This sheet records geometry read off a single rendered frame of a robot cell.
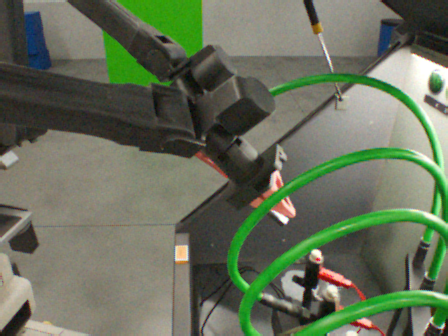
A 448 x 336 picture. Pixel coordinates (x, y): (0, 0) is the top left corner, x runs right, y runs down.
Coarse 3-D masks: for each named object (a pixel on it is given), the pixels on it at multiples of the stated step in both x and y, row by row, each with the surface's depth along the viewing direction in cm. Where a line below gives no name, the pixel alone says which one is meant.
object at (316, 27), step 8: (304, 0) 70; (312, 0) 70; (312, 8) 71; (312, 16) 71; (312, 24) 72; (320, 24) 72; (320, 32) 73; (320, 40) 74; (328, 56) 76; (328, 64) 77; (336, 88) 79; (336, 96) 81; (344, 96) 80; (336, 104) 81; (344, 104) 81
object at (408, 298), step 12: (372, 300) 31; (384, 300) 31; (396, 300) 31; (408, 300) 31; (420, 300) 31; (432, 300) 31; (444, 300) 32; (336, 312) 32; (348, 312) 31; (360, 312) 31; (372, 312) 31; (312, 324) 33; (324, 324) 32; (336, 324) 32
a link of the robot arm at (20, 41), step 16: (0, 0) 74; (16, 0) 76; (0, 16) 75; (16, 16) 76; (0, 32) 77; (16, 32) 77; (0, 48) 78; (16, 48) 78; (0, 128) 82; (16, 128) 81
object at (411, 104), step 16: (304, 80) 55; (320, 80) 54; (336, 80) 53; (352, 80) 52; (368, 80) 52; (400, 96) 51; (416, 112) 52; (432, 128) 52; (432, 144) 53; (432, 208) 59
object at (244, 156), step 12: (240, 144) 51; (276, 144) 54; (228, 156) 51; (240, 156) 50; (252, 156) 51; (264, 156) 54; (276, 156) 50; (228, 168) 51; (240, 168) 51; (252, 168) 51; (264, 168) 50; (276, 168) 49; (240, 180) 52; (252, 180) 51; (228, 192) 54; (240, 192) 52; (228, 204) 54
